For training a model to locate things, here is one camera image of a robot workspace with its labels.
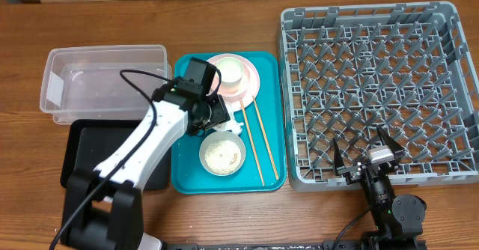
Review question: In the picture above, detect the grey dish rack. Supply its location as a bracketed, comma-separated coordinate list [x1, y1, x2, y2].
[278, 1, 478, 192]

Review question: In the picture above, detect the right wooden chopstick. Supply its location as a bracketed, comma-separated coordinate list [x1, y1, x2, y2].
[253, 97, 279, 180]

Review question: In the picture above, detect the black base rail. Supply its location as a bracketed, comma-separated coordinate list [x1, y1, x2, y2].
[162, 240, 427, 250]

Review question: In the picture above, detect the white napkin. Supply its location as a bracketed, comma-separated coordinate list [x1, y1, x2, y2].
[213, 108, 244, 135]

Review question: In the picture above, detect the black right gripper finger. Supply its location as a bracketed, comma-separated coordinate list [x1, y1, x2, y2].
[376, 126, 405, 156]
[332, 138, 344, 172]

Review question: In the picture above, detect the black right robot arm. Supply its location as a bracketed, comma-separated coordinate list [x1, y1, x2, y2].
[331, 126, 427, 250]

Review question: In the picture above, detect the white rice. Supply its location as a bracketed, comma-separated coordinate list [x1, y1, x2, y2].
[204, 140, 242, 175]

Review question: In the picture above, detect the teal serving tray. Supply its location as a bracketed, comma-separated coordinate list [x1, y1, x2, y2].
[171, 51, 287, 195]

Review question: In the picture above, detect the grey bowl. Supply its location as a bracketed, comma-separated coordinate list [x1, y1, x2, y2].
[199, 131, 246, 177]

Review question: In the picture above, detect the clear plastic waste bin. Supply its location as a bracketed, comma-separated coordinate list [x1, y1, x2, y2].
[39, 44, 171, 124]

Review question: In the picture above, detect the wooden chopstick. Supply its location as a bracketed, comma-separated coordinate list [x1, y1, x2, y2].
[239, 100, 265, 186]
[253, 97, 279, 180]

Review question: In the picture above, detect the large pink plate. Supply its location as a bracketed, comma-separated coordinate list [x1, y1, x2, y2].
[207, 53, 260, 112]

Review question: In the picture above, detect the cream cup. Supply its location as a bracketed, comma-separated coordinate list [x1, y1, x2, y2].
[216, 57, 244, 92]

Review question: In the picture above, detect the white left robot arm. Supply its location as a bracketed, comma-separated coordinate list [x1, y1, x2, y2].
[49, 76, 230, 249]

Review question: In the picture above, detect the black tray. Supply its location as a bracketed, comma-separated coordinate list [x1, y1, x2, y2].
[60, 118, 172, 191]

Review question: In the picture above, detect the left wooden chopstick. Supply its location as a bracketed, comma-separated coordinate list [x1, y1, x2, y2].
[239, 100, 265, 186]

